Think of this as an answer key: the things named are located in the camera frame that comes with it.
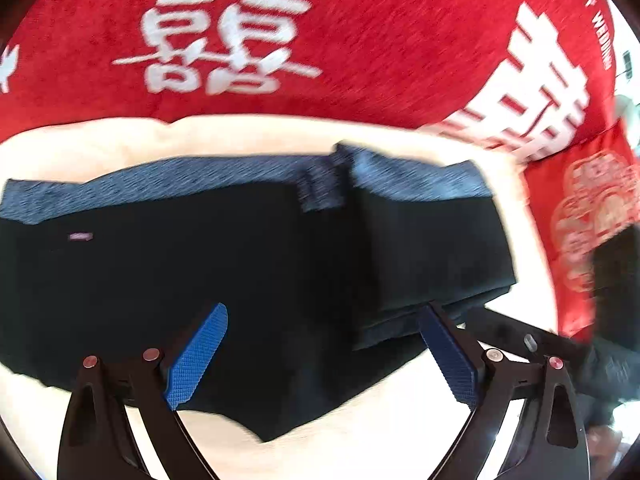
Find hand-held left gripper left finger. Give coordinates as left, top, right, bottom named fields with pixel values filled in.
left=56, top=302, right=230, bottom=480

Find red printed pillow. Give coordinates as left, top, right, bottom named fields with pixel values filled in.
left=520, top=122, right=640, bottom=336

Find black pants with blue stripes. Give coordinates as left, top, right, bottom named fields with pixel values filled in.
left=0, top=142, right=518, bottom=443

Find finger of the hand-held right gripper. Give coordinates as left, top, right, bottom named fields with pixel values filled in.
left=462, top=307, right=591, bottom=361

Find white bed sheet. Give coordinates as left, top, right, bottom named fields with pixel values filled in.
left=0, top=115, right=601, bottom=480

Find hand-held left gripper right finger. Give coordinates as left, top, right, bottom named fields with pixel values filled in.
left=419, top=304, right=588, bottom=480

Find red printed blanket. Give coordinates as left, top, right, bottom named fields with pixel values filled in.
left=0, top=0, right=623, bottom=161

